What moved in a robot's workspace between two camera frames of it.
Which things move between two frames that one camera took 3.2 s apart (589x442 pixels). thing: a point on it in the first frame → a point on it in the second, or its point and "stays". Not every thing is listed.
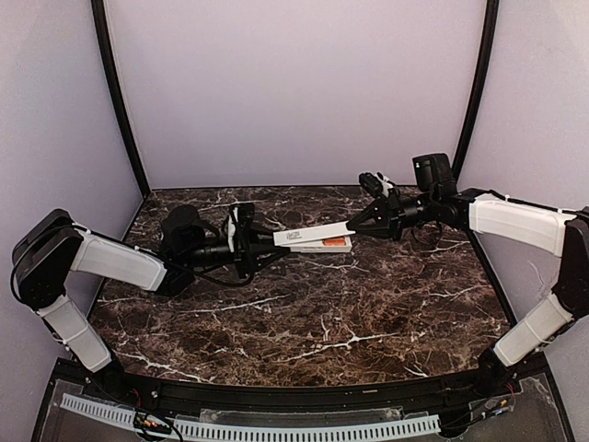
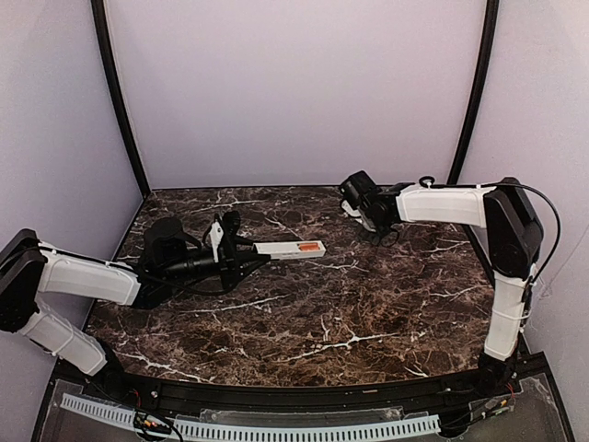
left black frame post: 99,18 stays
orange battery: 334,241 → 308,246
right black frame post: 459,166 stays
